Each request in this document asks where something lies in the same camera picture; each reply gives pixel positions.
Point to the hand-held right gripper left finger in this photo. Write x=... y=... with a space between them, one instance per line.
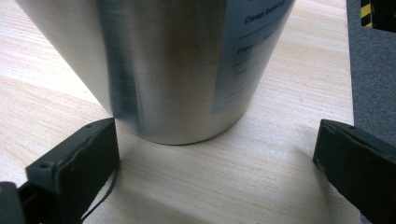
x=84 y=161

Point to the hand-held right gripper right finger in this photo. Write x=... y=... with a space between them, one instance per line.
x=358 y=168

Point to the yellow black hazard tape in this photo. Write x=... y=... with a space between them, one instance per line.
x=366 y=11

